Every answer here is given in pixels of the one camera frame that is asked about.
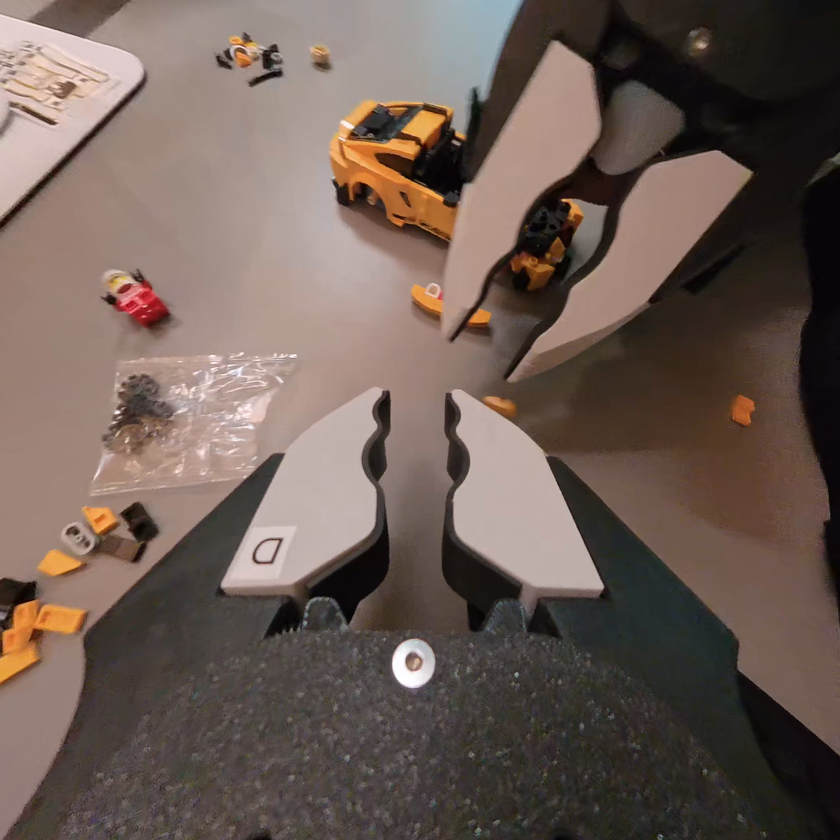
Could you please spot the cluster of small mixed lego parts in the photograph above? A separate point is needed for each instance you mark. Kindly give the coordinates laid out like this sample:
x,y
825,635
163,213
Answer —
x,y
243,52

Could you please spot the clear plastic bag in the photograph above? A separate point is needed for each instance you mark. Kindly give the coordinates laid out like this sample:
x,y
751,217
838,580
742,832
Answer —
x,y
216,420

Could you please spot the small notched yellow lego piece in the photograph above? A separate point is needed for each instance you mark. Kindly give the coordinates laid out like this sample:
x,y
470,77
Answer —
x,y
743,410

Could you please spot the yellow lego car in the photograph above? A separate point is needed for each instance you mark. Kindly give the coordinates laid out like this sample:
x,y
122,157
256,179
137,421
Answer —
x,y
394,164

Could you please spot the white document stand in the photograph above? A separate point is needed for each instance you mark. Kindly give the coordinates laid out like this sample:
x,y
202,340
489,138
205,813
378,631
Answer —
x,y
79,131

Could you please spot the small flat yellow lego tile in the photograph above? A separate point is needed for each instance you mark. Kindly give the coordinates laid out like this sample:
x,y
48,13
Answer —
x,y
500,407

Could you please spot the tan round lego piece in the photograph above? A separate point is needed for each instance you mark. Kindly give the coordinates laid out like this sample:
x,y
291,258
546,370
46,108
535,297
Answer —
x,y
319,55

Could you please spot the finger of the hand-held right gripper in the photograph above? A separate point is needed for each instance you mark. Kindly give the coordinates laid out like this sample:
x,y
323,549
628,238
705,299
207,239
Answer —
x,y
518,144
656,229

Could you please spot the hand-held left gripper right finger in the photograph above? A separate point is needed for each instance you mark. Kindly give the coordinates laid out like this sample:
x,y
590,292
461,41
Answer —
x,y
518,518

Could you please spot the yellow lego bumper assembly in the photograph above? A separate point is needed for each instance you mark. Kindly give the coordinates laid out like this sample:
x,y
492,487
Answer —
x,y
426,303

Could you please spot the red lego minifigure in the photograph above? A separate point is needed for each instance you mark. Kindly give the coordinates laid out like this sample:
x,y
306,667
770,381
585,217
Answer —
x,y
141,305

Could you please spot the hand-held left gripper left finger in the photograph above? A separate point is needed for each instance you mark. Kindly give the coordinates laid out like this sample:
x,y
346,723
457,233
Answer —
x,y
315,505

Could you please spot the sticker sheet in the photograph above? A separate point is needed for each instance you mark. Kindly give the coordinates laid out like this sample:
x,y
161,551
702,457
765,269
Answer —
x,y
39,72

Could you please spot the pile of yellow lego slopes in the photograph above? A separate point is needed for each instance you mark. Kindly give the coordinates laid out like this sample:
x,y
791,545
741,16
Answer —
x,y
59,564

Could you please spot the person's dark clothing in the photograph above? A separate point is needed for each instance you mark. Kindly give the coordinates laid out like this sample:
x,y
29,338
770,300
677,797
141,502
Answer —
x,y
823,328

